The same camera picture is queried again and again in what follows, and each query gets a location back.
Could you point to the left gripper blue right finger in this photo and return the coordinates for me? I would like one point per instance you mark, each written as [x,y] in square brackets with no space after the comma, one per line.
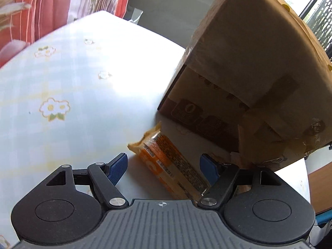
[222,177]

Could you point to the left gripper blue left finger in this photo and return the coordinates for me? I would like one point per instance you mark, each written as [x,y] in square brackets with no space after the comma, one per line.
[104,178]

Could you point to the orange cake pack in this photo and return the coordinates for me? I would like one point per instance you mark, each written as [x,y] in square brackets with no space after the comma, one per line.
[169,166]

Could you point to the brown cardboard box with liner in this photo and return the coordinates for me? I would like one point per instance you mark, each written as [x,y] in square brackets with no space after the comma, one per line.
[254,80]

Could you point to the white trash bin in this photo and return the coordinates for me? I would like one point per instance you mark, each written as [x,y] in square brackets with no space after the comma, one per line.
[133,15]

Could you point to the red printed curtain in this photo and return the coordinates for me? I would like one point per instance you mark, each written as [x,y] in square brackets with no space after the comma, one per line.
[25,21]

